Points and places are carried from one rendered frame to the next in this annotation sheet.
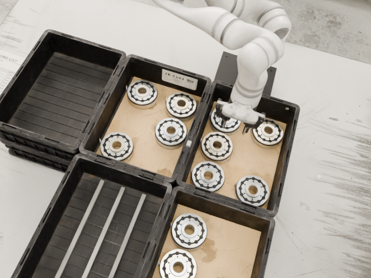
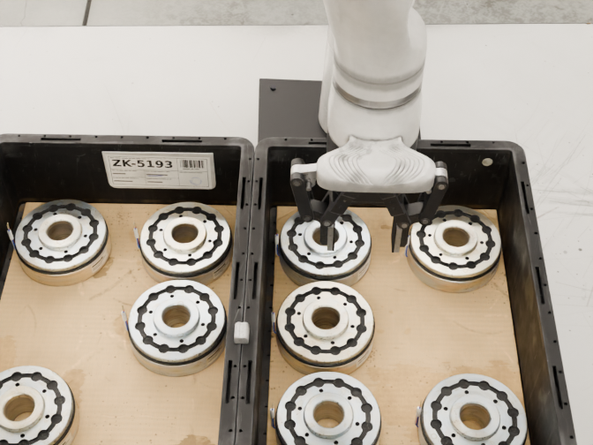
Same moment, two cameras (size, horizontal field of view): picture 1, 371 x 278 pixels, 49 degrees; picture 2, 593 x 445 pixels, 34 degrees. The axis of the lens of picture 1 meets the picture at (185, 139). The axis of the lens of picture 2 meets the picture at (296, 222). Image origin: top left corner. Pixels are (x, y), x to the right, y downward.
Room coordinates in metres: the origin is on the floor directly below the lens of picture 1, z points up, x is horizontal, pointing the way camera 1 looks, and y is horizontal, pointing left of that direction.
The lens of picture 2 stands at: (0.07, 0.02, 1.71)
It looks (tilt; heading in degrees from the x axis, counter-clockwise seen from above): 50 degrees down; 351
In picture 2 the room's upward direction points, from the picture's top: straight up
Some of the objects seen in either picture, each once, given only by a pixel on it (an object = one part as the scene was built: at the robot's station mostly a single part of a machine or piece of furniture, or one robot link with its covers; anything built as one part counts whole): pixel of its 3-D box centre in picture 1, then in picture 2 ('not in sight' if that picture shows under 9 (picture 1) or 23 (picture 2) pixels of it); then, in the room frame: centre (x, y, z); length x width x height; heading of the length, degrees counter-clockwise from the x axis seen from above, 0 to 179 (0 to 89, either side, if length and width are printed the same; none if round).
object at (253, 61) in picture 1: (253, 67); (378, 4); (0.62, -0.13, 1.27); 0.09 x 0.07 x 0.15; 139
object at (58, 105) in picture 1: (63, 95); not in sight; (0.72, 0.42, 0.87); 0.40 x 0.30 x 0.11; 170
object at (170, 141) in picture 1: (170, 131); (176, 320); (0.66, 0.05, 0.86); 0.10 x 0.10 x 0.01
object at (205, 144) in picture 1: (217, 145); (325, 321); (0.63, -0.10, 0.86); 0.10 x 0.10 x 0.01
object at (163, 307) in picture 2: (170, 130); (176, 317); (0.66, 0.05, 0.86); 0.05 x 0.05 x 0.01
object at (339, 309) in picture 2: (217, 145); (326, 319); (0.63, -0.10, 0.86); 0.05 x 0.05 x 0.01
